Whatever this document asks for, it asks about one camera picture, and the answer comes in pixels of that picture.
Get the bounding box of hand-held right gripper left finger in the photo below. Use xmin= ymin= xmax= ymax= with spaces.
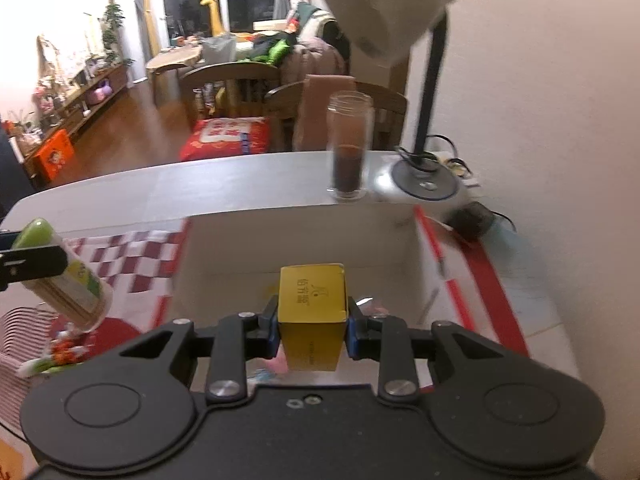
xmin=117 ymin=295 xmax=281 ymax=405

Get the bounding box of wooden media cabinet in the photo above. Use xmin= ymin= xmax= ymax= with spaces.
xmin=10 ymin=62 xmax=128 ymax=181

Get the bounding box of glass jar with dark contents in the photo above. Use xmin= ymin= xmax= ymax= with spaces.
xmin=326 ymin=91 xmax=373 ymax=203

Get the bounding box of white and green pen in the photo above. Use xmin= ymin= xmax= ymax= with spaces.
xmin=19 ymin=355 xmax=68 ymax=378

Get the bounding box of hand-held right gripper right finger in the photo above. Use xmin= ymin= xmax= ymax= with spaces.
xmin=346 ymin=296 xmax=505 ymax=405

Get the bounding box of grey desk lamp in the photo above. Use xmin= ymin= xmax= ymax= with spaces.
xmin=314 ymin=0 xmax=475 ymax=206

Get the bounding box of white plastic bag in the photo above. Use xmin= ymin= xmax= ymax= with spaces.
xmin=202 ymin=34 xmax=237 ymax=66

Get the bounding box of toothpick jar with green lid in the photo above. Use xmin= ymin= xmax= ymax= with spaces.
xmin=12 ymin=217 xmax=112 ymax=333

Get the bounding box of wooden slatted chair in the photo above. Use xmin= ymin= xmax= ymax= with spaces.
xmin=180 ymin=62 xmax=283 ymax=126

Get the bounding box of sofa with clothes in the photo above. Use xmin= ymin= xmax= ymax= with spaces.
xmin=235 ymin=2 xmax=351 ymax=91

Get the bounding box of red white printed tablecloth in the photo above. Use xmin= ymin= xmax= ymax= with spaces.
xmin=0 ymin=209 xmax=583 ymax=441

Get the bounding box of red cardboard box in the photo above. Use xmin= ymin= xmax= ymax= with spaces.
xmin=155 ymin=202 xmax=531 ymax=393

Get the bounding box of green potted plant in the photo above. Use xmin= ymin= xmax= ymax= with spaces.
xmin=102 ymin=2 xmax=133 ymax=68

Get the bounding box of wooden coffee table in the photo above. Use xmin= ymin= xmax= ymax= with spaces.
xmin=146 ymin=42 xmax=206 ymax=106

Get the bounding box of orange cardboard box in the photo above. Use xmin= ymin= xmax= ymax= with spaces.
xmin=32 ymin=129 xmax=76 ymax=183

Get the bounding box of small yellow box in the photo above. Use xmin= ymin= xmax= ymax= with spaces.
xmin=277 ymin=262 xmax=349 ymax=372

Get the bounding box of pink purple toy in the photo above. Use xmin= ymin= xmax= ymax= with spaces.
xmin=86 ymin=81 xmax=113 ymax=106

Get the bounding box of black screen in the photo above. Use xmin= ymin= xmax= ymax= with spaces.
xmin=0 ymin=124 xmax=38 ymax=221

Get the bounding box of grey and yellow curtain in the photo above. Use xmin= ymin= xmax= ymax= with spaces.
xmin=127 ymin=0 xmax=161 ymax=56

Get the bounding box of black power adapter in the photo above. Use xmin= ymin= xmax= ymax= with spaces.
xmin=446 ymin=201 xmax=496 ymax=240

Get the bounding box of yellow giraffe toy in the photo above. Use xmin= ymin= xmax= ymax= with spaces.
xmin=200 ymin=0 xmax=226 ymax=41

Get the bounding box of red printed cushion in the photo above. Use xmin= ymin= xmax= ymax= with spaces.
xmin=179 ymin=116 xmax=273 ymax=162

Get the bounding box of printed wall cloth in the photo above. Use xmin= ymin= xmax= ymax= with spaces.
xmin=36 ymin=25 xmax=101 ymax=86

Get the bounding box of black lamp cable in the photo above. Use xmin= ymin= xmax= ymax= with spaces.
xmin=395 ymin=134 xmax=517 ymax=233

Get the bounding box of green cloth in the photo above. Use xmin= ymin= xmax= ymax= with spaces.
xmin=267 ymin=37 xmax=293 ymax=63

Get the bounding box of pink towel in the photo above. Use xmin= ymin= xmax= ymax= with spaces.
xmin=294 ymin=74 xmax=357 ymax=153

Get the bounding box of white tower air conditioner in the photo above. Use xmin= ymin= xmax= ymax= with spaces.
xmin=107 ymin=0 xmax=146 ymax=83

